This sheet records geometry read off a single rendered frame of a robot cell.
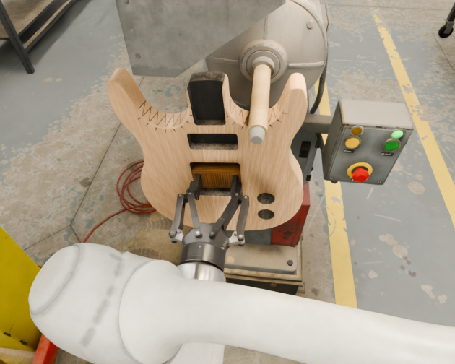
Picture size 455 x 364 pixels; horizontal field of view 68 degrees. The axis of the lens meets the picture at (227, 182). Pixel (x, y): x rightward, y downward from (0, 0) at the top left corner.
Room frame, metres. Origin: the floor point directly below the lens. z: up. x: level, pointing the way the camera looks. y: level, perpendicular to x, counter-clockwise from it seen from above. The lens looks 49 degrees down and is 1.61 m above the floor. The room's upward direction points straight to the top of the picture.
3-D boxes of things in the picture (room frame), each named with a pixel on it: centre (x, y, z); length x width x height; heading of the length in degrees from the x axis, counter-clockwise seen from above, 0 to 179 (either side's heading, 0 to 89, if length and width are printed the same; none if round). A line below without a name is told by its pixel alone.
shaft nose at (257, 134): (0.40, -0.05, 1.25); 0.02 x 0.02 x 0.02; 84
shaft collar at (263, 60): (0.60, -0.07, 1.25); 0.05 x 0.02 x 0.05; 84
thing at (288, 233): (0.86, -0.26, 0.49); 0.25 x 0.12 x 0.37; 174
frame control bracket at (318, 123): (0.71, -0.27, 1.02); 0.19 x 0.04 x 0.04; 84
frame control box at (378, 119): (0.70, -0.33, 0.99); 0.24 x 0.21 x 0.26; 174
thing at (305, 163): (0.86, -0.25, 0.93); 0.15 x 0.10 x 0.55; 174
